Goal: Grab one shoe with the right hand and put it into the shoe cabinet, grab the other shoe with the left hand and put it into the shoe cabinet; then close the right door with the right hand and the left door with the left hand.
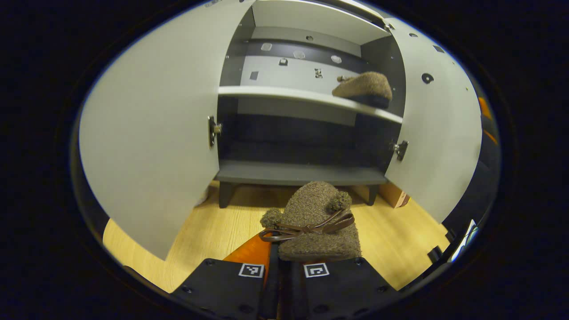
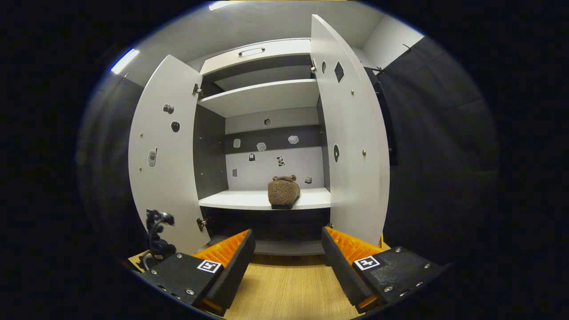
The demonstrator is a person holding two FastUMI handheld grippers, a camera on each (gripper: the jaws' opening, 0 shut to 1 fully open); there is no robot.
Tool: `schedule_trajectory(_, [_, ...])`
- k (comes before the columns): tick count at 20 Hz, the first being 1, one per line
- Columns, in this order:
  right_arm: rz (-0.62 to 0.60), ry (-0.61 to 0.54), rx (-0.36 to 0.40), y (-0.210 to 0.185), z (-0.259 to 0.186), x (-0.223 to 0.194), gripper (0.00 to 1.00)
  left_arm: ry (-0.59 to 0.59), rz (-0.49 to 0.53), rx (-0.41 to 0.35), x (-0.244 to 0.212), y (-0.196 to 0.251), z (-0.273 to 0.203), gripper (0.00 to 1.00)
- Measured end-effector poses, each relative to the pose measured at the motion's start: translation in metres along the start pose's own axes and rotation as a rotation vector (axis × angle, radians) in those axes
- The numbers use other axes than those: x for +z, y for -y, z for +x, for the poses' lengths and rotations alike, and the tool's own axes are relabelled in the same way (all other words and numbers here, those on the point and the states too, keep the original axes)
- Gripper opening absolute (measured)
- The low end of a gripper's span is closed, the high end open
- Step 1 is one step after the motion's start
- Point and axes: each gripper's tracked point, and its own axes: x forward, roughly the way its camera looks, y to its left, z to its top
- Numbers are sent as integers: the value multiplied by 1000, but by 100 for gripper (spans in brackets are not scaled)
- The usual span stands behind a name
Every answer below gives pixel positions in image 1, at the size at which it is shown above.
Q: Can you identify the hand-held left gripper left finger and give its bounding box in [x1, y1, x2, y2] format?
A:
[171, 233, 278, 320]

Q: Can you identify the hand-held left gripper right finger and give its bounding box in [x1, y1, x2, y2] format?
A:
[279, 256, 401, 320]

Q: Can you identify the white cabinet door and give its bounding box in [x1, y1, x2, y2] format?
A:
[78, 0, 256, 260]
[385, 18, 483, 224]

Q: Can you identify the brown fuzzy shoe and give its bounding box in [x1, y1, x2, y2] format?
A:
[259, 181, 363, 263]
[331, 71, 393, 109]

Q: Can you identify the white shoe cabinet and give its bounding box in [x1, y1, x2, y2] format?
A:
[78, 0, 483, 260]

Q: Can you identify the black backdrop cloth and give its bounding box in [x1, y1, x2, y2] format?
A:
[442, 89, 503, 249]

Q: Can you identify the small cardboard box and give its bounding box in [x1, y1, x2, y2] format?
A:
[379, 182, 410, 208]

